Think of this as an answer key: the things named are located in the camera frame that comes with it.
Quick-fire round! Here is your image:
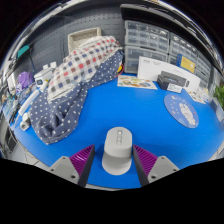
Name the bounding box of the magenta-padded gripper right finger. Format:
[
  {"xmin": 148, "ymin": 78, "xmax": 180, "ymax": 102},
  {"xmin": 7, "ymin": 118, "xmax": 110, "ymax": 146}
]
[{"xmin": 133, "ymin": 144, "xmax": 181, "ymax": 188}]

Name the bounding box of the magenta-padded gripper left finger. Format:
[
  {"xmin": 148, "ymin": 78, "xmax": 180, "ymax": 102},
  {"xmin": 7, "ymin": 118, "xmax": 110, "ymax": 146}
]
[{"xmin": 47, "ymin": 143, "xmax": 96, "ymax": 188}]

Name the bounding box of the grey computer mouse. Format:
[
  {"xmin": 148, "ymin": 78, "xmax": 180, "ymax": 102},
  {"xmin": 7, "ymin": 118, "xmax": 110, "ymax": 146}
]
[{"xmin": 101, "ymin": 126, "xmax": 134, "ymax": 177}]

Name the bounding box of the round blue cartoon mouse pad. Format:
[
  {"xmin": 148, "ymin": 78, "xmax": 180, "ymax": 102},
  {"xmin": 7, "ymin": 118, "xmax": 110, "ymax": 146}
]
[{"xmin": 163, "ymin": 93, "xmax": 200, "ymax": 129}]

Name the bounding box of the navy polka dot cloth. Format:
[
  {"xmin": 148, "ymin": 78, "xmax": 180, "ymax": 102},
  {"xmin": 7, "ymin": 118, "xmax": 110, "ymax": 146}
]
[{"xmin": 29, "ymin": 49, "xmax": 124, "ymax": 146}]

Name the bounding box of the small black box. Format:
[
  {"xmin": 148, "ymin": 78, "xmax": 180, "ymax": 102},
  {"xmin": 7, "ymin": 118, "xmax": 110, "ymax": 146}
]
[{"xmin": 156, "ymin": 70, "xmax": 190, "ymax": 94}]

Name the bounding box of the small white appliance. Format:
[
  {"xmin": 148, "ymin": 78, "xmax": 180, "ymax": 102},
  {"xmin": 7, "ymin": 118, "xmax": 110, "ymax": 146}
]
[{"xmin": 33, "ymin": 68, "xmax": 55, "ymax": 92}]

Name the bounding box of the green potted plant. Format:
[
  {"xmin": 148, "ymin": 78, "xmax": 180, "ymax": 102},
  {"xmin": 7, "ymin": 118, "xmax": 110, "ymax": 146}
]
[{"xmin": 213, "ymin": 83, "xmax": 224, "ymax": 111}]

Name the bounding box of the purple bag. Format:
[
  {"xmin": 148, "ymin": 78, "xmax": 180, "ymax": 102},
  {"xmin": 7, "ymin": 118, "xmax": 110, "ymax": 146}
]
[{"xmin": 15, "ymin": 70, "xmax": 34, "ymax": 94}]

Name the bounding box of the long white keyboard box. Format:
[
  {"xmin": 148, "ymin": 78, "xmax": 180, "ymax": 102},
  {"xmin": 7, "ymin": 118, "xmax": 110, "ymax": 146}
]
[{"xmin": 137, "ymin": 55, "xmax": 202, "ymax": 93}]

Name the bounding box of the yellow tool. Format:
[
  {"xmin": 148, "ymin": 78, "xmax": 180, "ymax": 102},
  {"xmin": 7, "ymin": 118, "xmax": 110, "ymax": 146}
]
[{"xmin": 116, "ymin": 64, "xmax": 125, "ymax": 76}]

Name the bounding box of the yellow and blue box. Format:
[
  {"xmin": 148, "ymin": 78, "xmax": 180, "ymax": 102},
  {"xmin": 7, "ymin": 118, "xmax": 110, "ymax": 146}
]
[{"xmin": 175, "ymin": 53, "xmax": 197, "ymax": 74}]

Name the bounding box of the white woven basket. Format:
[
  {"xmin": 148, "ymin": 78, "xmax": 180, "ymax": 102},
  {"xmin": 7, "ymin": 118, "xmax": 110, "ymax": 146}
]
[{"xmin": 67, "ymin": 27, "xmax": 102, "ymax": 54}]

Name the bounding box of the teal wall holder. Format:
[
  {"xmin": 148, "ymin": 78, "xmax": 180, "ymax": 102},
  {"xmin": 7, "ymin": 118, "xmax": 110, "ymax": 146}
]
[{"xmin": 16, "ymin": 44, "xmax": 31, "ymax": 60}]

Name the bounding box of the dark wall shelf unit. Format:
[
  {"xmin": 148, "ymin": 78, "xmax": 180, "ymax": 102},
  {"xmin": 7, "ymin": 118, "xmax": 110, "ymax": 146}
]
[{"xmin": 119, "ymin": 3, "xmax": 224, "ymax": 73}]

